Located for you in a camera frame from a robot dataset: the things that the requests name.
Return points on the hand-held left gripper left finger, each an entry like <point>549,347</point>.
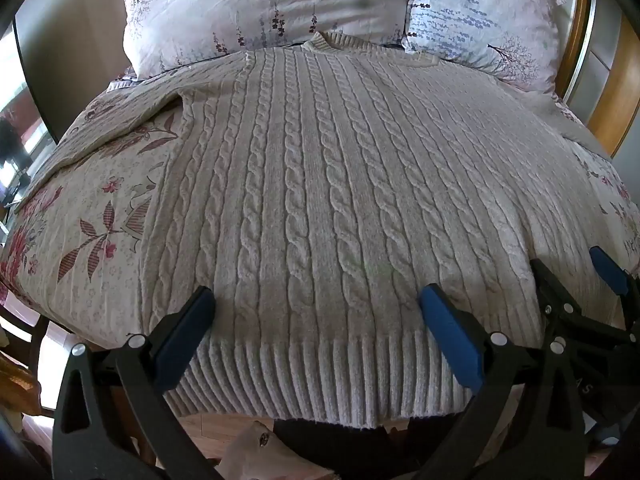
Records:
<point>185,330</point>

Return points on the pale pink floral pillow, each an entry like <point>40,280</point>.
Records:
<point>240,5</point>

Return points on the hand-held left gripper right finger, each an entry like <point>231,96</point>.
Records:
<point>450,335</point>

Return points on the white wardrobe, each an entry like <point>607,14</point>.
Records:
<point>602,45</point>

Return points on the floral bedspread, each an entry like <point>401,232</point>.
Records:
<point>100,260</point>

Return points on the person's dark pants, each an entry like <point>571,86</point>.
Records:
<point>340,450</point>

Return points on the bright window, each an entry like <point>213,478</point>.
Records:
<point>20,150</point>

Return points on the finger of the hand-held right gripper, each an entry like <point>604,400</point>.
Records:
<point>607,267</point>
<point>547,285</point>

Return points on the tree print pillow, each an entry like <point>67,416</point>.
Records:
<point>475,15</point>

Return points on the wooden headboard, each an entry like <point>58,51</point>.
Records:
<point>607,110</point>

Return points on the wooden chair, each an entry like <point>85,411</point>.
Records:
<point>20,380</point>

